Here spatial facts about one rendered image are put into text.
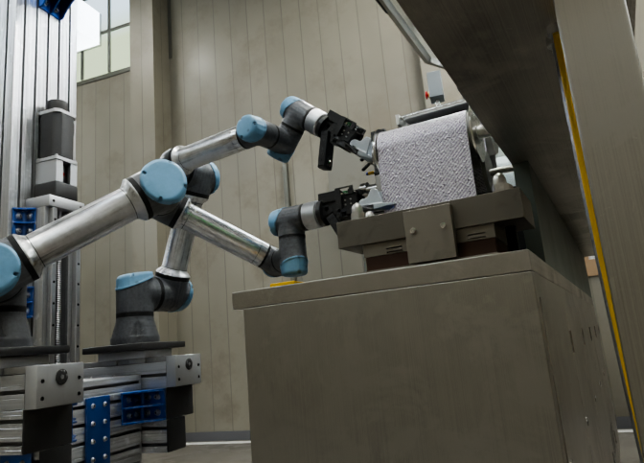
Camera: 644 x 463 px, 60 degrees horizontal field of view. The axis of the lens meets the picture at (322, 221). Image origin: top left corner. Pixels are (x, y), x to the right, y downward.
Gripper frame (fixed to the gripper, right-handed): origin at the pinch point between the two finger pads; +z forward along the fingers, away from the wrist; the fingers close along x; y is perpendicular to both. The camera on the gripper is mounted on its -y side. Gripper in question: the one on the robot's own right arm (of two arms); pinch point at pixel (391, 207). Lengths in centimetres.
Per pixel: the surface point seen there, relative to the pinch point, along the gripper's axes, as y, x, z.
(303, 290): -20.9, -25.9, -12.9
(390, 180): 6.9, -0.3, 0.7
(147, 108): 224, 273, -350
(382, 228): -9.2, -19.9, 4.5
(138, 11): 341, 272, -359
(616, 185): -21, -77, 48
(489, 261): -20.2, -26.0, 26.9
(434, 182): 4.0, -0.2, 11.9
